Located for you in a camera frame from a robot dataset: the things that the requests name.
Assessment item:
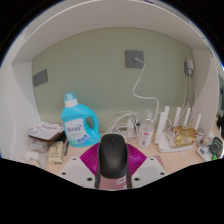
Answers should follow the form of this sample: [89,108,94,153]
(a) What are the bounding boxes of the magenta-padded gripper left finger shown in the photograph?
[56,141,102,190]

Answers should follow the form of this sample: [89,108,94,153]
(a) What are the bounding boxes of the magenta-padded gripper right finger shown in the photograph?
[124,141,168,190]

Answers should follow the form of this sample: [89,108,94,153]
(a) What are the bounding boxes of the black computer mouse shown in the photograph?
[98,133,130,180]

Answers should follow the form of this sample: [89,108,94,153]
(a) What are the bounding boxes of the black pen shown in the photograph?
[64,139,70,157]

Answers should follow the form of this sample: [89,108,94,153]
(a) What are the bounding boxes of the cream cardboard box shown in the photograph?
[47,140,65,165]

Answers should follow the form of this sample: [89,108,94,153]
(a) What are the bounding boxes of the white router with antennas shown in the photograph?
[153,105,203,154]

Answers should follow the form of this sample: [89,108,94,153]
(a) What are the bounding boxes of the small clear red-labelled bottle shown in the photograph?
[137,111,155,149]

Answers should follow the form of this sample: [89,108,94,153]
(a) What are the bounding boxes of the white power strip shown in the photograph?
[114,127,144,139]

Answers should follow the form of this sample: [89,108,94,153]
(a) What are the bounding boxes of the blue detergent bottle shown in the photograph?
[60,92,102,148]

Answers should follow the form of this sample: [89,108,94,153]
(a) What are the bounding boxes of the silver foil packet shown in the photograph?
[28,138,51,154]

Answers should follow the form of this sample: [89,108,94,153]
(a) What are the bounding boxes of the gold snack bag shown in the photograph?
[171,125,198,148]

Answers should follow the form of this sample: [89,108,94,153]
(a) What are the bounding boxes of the white remote control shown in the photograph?
[196,144,214,162]

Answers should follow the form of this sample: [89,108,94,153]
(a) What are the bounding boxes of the small metal cup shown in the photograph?
[195,128,205,147]

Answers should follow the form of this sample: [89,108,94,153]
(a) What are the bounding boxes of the black zip pouch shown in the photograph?
[209,136,224,161]

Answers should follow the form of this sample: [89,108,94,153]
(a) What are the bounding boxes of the black bag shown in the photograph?
[216,113,224,138]

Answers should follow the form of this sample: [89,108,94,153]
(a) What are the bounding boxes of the white shelf unit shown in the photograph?
[9,0,223,141]

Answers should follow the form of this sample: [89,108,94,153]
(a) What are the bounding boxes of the white cable bundle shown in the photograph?
[105,110,148,134]

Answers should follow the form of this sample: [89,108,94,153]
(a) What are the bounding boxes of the white wall cable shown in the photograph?
[132,58,161,116]

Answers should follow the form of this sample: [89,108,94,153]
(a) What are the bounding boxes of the grey blank wall plate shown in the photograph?
[32,68,49,88]

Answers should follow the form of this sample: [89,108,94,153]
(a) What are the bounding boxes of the grey wall socket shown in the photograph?
[125,49,145,69]

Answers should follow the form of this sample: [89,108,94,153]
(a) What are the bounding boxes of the white wall adapter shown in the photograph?
[184,58,195,78]

